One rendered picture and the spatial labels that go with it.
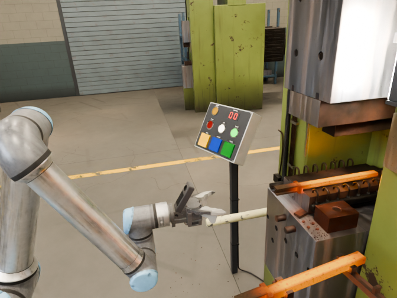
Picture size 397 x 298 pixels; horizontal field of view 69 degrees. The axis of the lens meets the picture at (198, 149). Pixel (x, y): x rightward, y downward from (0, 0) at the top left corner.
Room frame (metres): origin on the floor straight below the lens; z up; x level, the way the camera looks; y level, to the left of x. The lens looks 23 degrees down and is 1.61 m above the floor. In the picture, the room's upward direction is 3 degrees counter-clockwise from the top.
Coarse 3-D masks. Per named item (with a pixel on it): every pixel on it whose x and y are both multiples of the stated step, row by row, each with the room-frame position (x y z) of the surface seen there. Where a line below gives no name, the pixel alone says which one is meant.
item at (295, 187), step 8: (336, 176) 1.06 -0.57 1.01; (344, 176) 1.05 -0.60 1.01; (352, 176) 1.05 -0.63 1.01; (360, 176) 1.05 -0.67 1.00; (368, 176) 1.06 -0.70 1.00; (288, 184) 1.00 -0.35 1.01; (296, 184) 1.00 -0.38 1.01; (304, 184) 1.00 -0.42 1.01; (312, 184) 1.00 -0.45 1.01; (320, 184) 1.01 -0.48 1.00; (280, 192) 0.99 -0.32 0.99; (288, 192) 0.98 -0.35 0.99
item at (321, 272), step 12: (324, 264) 0.61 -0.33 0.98; (336, 264) 0.61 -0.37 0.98; (348, 264) 0.61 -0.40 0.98; (360, 264) 0.63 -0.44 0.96; (300, 276) 0.58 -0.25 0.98; (312, 276) 0.58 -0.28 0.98; (324, 276) 0.58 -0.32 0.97; (264, 288) 0.54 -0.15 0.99; (276, 288) 0.55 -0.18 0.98; (288, 288) 0.54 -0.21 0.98; (300, 288) 0.56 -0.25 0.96
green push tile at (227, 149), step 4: (224, 144) 1.43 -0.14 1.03; (228, 144) 1.42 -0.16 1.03; (232, 144) 1.40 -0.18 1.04; (224, 148) 1.42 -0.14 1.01; (228, 148) 1.40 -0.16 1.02; (232, 148) 1.38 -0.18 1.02; (224, 152) 1.41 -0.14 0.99; (228, 152) 1.39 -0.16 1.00; (232, 152) 1.38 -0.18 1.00; (228, 156) 1.38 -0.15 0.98
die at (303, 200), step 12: (336, 168) 1.18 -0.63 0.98; (348, 168) 1.17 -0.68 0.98; (360, 168) 1.15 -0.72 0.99; (372, 168) 1.14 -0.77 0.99; (288, 180) 1.09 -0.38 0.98; (300, 180) 1.07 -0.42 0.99; (348, 180) 1.03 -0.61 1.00; (360, 180) 1.03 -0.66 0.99; (324, 192) 0.96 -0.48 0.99; (336, 192) 0.96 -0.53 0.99; (360, 192) 0.98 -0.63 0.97; (372, 192) 0.99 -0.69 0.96; (300, 204) 0.99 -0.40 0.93
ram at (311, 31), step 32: (320, 0) 0.99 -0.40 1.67; (352, 0) 0.89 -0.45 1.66; (384, 0) 0.91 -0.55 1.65; (288, 32) 1.17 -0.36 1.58; (320, 32) 0.97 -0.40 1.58; (352, 32) 0.89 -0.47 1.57; (384, 32) 0.92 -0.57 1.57; (288, 64) 1.15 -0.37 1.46; (320, 64) 0.95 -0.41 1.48; (352, 64) 0.90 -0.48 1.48; (384, 64) 0.92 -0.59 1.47; (320, 96) 0.94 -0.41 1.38; (352, 96) 0.90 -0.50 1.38; (384, 96) 0.93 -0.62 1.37
